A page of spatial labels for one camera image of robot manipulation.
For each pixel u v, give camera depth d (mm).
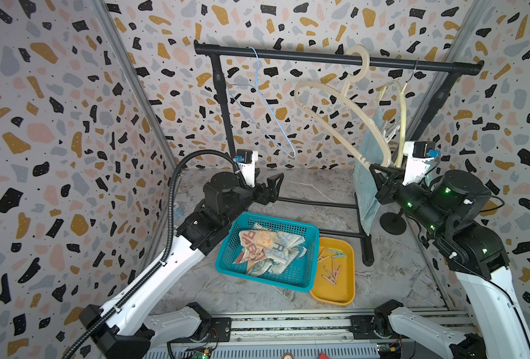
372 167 545
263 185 540
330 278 835
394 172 476
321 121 1063
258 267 835
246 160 516
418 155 433
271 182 549
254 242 834
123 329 363
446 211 381
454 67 494
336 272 856
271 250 844
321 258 897
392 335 728
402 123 525
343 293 817
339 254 902
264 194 554
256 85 916
